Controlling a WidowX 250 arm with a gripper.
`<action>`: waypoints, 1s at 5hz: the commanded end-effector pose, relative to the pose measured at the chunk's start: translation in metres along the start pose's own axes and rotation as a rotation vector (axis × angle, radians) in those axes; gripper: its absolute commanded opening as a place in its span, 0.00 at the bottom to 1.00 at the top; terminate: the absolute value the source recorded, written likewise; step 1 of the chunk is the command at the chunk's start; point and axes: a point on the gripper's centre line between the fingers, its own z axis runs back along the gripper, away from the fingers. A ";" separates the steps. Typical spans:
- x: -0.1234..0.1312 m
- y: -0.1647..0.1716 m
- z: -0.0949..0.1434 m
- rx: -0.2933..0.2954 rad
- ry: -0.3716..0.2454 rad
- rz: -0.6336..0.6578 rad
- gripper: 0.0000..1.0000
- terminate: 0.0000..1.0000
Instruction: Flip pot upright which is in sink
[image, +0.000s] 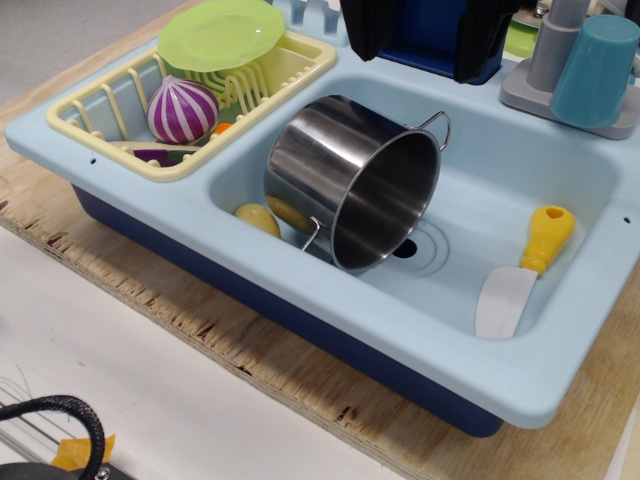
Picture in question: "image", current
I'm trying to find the pale yellow dish rack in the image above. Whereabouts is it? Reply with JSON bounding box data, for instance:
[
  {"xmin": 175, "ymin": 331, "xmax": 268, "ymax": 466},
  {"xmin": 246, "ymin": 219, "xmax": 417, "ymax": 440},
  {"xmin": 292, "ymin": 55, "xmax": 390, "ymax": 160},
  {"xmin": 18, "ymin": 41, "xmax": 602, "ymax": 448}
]
[{"xmin": 46, "ymin": 32, "xmax": 337, "ymax": 182}]

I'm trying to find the purple toy eggplant slice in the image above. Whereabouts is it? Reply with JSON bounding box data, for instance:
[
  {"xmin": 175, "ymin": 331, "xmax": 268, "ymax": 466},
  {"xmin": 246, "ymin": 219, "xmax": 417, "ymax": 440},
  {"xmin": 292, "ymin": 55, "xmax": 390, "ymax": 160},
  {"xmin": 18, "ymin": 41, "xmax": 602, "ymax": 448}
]
[{"xmin": 133, "ymin": 149, "xmax": 175, "ymax": 167}]

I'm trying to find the yellow handled toy knife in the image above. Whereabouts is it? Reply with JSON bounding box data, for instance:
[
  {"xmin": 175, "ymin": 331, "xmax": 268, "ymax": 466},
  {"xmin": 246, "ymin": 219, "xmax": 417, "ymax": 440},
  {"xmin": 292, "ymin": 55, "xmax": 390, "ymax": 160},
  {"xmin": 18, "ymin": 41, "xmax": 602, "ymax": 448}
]
[{"xmin": 474, "ymin": 205, "xmax": 576, "ymax": 340}]

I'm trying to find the orange toy carrot piece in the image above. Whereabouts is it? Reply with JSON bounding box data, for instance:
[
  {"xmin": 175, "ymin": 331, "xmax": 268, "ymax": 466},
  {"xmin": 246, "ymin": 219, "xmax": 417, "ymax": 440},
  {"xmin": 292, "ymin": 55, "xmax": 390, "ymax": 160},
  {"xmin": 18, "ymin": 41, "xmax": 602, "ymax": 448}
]
[{"xmin": 214, "ymin": 122, "xmax": 233, "ymax": 135}]

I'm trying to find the yellow toy potato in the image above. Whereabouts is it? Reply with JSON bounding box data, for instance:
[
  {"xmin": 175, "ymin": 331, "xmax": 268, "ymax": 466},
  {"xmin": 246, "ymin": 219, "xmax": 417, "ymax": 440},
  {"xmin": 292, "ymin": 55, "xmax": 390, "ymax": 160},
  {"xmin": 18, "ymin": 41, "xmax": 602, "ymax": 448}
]
[{"xmin": 234, "ymin": 203, "xmax": 281, "ymax": 238}]

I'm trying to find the grey toy faucet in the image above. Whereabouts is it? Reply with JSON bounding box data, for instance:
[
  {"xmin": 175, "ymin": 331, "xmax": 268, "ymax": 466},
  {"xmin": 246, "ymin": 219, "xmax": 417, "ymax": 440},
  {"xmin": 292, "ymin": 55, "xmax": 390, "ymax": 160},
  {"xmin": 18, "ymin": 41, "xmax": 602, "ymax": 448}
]
[{"xmin": 500, "ymin": 1, "xmax": 639, "ymax": 140}]

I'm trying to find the light blue toy sink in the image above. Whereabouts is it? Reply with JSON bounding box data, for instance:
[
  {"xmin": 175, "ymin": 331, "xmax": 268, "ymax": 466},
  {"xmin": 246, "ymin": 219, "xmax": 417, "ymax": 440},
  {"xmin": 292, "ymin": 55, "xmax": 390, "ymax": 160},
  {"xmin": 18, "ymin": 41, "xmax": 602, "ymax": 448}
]
[{"xmin": 5, "ymin": 46, "xmax": 639, "ymax": 436}]

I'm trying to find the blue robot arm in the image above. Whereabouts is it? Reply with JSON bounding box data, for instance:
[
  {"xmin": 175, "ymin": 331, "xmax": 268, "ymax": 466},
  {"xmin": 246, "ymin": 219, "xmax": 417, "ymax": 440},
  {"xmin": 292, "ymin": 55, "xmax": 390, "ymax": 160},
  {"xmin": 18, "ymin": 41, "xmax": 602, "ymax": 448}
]
[{"xmin": 340, "ymin": 0, "xmax": 523, "ymax": 85}]

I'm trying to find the purple striped toy onion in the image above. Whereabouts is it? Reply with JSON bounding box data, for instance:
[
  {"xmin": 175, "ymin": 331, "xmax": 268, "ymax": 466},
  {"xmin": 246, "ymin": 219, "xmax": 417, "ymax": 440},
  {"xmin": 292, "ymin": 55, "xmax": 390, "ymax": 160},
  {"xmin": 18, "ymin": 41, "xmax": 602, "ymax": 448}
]
[{"xmin": 146, "ymin": 75, "xmax": 220, "ymax": 144}]

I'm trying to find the black braided cable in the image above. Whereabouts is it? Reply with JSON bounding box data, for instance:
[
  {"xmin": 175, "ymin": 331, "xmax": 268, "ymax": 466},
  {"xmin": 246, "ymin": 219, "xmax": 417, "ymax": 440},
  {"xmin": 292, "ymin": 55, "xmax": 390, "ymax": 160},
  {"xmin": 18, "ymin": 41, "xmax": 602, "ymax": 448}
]
[{"xmin": 0, "ymin": 394, "xmax": 107, "ymax": 480}]

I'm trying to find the green plastic plate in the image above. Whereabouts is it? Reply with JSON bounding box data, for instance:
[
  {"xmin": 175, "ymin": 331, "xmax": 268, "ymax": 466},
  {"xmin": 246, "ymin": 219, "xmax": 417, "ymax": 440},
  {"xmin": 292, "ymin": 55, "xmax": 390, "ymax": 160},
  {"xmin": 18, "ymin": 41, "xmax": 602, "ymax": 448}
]
[{"xmin": 157, "ymin": 1, "xmax": 285, "ymax": 72}]

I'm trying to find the green plate in background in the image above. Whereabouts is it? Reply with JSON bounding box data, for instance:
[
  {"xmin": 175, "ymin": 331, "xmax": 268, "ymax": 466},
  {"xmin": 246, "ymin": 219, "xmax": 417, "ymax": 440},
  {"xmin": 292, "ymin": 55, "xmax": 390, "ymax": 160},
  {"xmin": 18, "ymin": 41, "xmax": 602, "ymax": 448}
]
[{"xmin": 504, "ymin": 11, "xmax": 541, "ymax": 58}]

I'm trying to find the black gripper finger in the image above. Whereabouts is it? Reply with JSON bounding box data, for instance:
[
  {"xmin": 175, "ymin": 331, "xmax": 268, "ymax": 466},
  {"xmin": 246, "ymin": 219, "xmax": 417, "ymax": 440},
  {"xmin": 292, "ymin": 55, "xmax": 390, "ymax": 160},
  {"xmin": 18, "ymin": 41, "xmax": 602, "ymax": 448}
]
[
  {"xmin": 453, "ymin": 0, "xmax": 522, "ymax": 83},
  {"xmin": 340, "ymin": 0, "xmax": 395, "ymax": 61}
]

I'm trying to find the stainless steel pot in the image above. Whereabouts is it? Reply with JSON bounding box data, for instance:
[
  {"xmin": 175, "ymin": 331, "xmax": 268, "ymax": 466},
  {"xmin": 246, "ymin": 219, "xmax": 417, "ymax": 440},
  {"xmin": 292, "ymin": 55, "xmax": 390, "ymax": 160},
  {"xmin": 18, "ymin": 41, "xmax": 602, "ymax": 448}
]
[{"xmin": 264, "ymin": 95, "xmax": 450, "ymax": 272}]

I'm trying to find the wooden plywood board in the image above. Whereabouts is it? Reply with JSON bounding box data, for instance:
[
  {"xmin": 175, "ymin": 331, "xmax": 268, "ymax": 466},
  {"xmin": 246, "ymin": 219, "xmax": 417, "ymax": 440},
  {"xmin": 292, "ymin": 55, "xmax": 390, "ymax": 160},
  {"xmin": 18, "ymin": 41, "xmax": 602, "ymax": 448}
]
[{"xmin": 0, "ymin": 0, "xmax": 640, "ymax": 480}]

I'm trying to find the teal plastic cup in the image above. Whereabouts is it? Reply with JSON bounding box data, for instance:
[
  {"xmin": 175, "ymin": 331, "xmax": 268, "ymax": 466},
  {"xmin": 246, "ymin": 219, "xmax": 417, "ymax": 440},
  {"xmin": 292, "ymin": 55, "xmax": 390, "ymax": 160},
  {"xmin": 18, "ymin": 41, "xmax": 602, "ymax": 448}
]
[{"xmin": 550, "ymin": 15, "xmax": 639, "ymax": 128}]

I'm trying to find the yellow tape piece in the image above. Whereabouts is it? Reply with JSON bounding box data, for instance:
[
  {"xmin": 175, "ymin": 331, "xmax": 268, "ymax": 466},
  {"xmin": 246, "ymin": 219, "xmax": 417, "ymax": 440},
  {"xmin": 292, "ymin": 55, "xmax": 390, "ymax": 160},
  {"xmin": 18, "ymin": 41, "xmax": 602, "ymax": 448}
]
[{"xmin": 50, "ymin": 434, "xmax": 116, "ymax": 472}]

